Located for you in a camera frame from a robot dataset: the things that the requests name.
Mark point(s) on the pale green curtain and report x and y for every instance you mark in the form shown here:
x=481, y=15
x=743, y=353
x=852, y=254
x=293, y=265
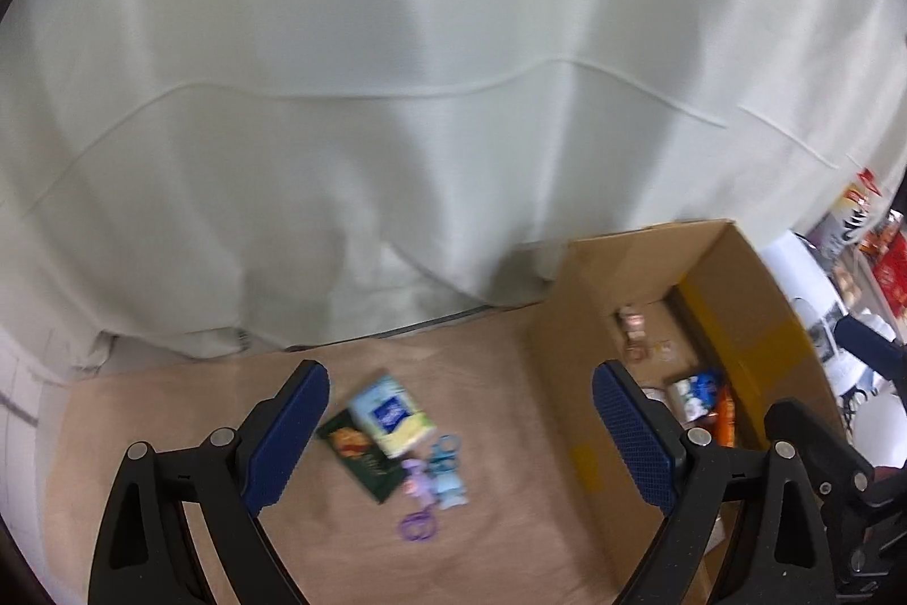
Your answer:
x=425, y=80

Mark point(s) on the blue tissue pack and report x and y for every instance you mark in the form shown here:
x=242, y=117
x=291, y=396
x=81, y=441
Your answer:
x=698, y=389

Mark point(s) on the brown cardboard box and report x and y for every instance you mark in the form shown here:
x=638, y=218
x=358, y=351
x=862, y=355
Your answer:
x=567, y=364

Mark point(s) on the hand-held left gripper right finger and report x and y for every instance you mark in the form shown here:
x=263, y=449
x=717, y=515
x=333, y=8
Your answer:
x=630, y=435

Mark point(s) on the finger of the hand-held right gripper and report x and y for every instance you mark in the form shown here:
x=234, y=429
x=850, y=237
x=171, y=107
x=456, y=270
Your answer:
x=871, y=346
x=815, y=442

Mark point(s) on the orange snack packet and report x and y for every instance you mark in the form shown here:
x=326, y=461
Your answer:
x=724, y=421

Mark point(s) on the dark green snack packet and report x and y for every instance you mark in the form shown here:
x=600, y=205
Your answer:
x=361, y=463

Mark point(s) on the pale green tissue pack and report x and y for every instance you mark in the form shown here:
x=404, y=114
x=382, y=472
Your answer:
x=390, y=417

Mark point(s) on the red packages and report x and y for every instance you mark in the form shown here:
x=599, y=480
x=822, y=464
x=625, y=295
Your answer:
x=889, y=265

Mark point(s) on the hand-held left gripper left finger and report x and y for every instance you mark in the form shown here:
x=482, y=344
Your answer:
x=287, y=435

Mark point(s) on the brown meat snack packet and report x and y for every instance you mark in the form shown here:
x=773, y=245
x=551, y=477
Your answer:
x=630, y=321

